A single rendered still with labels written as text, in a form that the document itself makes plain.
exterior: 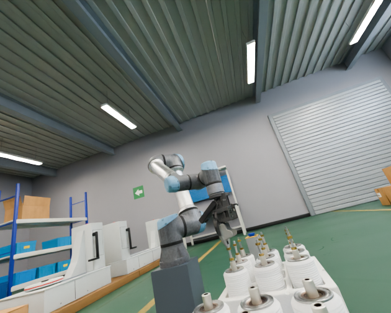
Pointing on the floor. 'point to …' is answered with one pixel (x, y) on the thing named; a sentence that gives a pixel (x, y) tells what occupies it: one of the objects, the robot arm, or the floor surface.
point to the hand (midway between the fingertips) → (225, 243)
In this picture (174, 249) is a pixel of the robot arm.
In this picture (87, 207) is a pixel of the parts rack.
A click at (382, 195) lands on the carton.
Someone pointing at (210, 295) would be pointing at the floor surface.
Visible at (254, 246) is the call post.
